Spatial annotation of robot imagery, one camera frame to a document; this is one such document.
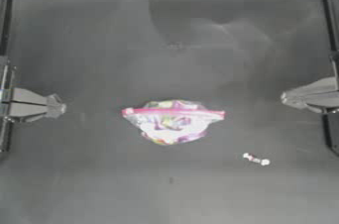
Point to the white candy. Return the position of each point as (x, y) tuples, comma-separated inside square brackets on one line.
[(262, 161)]

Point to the clear bag with pink zip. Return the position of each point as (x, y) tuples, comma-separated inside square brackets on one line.
[(172, 122)]

